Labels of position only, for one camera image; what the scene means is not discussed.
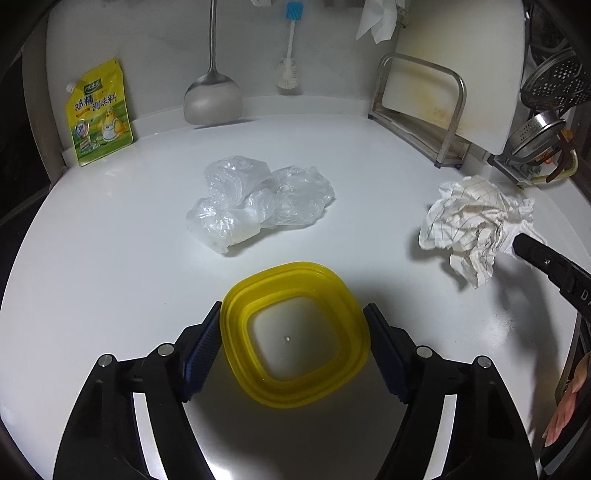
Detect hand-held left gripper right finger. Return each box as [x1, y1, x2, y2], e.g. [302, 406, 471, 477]
[362, 302, 539, 480]

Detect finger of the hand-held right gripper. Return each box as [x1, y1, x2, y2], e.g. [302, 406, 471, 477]
[512, 232, 573, 289]

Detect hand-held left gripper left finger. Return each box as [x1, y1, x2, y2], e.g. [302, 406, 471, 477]
[53, 301, 223, 480]

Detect yellow plastic container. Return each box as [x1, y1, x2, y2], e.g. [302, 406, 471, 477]
[219, 261, 372, 409]

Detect white checked paper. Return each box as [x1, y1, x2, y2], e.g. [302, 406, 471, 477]
[418, 175, 536, 289]

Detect person's right hand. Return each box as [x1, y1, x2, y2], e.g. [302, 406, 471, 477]
[541, 357, 583, 448]

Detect metal steamer and strainers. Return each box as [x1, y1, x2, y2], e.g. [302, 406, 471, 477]
[489, 28, 591, 185]

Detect orange gas valve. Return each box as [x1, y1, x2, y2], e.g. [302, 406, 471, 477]
[556, 127, 578, 162]

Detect steel perforated ladle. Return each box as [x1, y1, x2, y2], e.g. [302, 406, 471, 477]
[505, 111, 566, 158]

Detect metal cutting board rack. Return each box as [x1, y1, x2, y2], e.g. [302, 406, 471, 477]
[368, 52, 472, 168]

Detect clear plastic bag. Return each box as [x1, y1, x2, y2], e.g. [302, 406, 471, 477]
[186, 156, 336, 254]

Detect steel steamer basket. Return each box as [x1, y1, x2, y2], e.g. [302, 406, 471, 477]
[522, 48, 591, 112]

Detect white cutting board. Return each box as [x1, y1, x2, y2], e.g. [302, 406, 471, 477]
[383, 0, 532, 155]

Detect metal spatula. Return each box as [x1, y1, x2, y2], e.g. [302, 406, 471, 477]
[183, 0, 243, 126]

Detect yellow seasoning pouch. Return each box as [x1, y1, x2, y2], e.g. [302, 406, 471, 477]
[64, 58, 136, 167]

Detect white hanging paper towel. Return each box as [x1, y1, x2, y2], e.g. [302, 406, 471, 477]
[355, 0, 398, 44]

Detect blue white silicone brush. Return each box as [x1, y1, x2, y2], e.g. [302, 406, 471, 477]
[276, 1, 303, 90]

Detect yellow gas hose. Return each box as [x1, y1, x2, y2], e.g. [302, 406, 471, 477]
[542, 148, 580, 184]

